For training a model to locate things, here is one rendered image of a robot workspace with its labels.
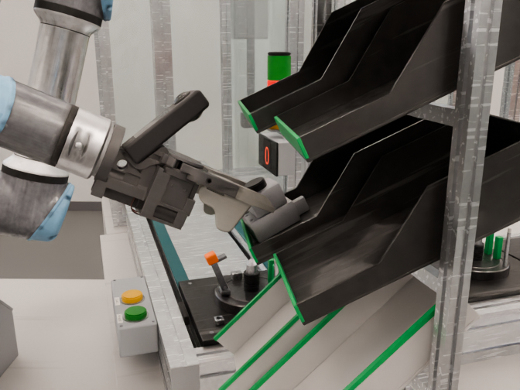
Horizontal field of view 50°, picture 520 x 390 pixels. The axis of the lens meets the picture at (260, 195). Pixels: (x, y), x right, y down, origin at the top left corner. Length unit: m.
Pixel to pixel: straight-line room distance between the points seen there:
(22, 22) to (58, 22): 3.81
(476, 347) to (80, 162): 0.80
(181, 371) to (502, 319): 0.60
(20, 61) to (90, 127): 4.25
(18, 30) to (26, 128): 4.24
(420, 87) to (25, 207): 0.75
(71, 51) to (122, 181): 0.43
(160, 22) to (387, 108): 1.54
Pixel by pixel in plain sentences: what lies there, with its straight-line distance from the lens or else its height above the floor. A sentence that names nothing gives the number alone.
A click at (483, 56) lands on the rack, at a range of 0.50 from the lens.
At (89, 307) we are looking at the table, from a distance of 1.34.
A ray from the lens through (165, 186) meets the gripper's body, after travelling 0.66.
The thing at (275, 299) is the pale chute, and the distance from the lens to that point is 0.84.
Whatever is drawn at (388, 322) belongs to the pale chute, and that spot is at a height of 1.13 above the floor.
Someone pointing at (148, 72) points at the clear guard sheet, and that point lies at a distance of 2.27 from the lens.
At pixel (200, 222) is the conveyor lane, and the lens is 1.66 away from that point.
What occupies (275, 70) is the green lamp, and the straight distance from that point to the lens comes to 1.16.
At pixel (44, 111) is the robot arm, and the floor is 1.37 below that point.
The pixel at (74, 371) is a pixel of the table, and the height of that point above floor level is 0.86.
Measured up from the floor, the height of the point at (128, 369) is 0.86.
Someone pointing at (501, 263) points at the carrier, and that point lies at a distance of 1.29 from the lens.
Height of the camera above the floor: 1.46
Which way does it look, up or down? 16 degrees down
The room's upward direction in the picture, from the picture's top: straight up
